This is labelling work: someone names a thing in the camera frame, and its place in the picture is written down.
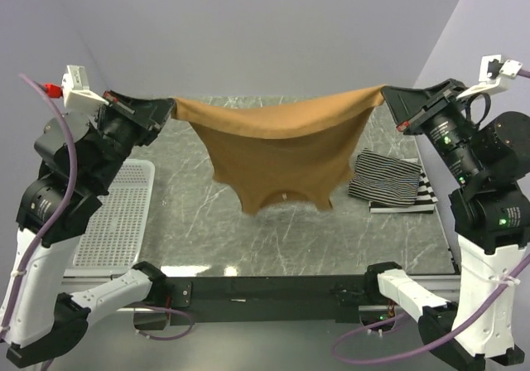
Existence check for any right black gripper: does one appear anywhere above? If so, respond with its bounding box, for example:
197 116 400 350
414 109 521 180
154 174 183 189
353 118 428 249
378 72 479 177

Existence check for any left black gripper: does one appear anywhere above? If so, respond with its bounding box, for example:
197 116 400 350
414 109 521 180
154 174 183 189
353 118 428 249
91 87 178 188

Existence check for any thin-striped black white tank top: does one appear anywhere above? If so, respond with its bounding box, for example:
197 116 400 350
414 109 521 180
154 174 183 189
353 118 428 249
348 149 422 208

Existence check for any wide-striped black white tank top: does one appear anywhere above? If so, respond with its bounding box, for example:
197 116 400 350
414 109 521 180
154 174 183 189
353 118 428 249
368 171 440 214

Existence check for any tan tank top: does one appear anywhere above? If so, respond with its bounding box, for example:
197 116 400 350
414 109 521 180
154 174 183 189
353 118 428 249
172 86 384 215

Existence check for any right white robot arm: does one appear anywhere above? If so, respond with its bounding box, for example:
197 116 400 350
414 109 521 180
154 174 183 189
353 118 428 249
363 79 529 370

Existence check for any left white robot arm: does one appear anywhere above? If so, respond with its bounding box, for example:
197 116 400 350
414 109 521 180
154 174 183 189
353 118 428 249
1 91 176 369

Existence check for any white plastic basket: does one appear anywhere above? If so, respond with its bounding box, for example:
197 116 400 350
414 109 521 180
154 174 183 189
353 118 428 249
65 159 156 278

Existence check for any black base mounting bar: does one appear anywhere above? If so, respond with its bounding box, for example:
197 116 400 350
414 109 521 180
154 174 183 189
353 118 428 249
169 275 388 323

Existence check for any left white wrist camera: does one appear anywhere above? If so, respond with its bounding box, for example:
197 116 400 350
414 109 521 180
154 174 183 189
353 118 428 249
42 65 108 114

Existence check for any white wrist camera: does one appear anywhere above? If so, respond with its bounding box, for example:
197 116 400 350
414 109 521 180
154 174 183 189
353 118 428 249
456 54 523 99
42 65 108 114

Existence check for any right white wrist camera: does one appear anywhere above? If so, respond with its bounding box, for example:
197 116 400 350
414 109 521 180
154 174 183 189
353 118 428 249
456 54 523 99

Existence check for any aluminium frame rail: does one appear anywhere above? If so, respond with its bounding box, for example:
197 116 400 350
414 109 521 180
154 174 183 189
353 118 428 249
61 275 460 309

